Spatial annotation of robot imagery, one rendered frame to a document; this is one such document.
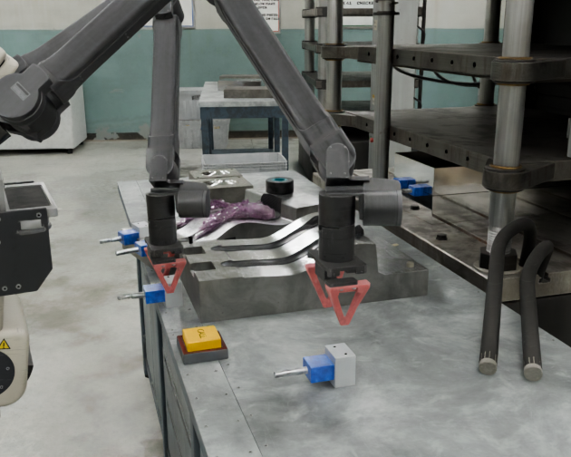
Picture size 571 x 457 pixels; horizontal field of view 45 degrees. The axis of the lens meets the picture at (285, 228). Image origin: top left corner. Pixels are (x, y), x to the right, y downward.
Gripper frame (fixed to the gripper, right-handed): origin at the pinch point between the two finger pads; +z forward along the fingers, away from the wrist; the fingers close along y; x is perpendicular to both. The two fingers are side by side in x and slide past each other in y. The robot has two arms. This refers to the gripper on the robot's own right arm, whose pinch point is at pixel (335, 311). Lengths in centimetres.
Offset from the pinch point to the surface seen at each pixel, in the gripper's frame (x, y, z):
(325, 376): 2.3, -1.9, 10.4
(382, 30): -59, 116, -44
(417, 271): -29.9, 29.7, 6.2
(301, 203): -18, 74, 0
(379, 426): -1.5, -14.7, 12.8
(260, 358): 9.8, 11.5, 12.3
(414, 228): -56, 82, 13
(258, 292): 5.4, 29.5, 6.8
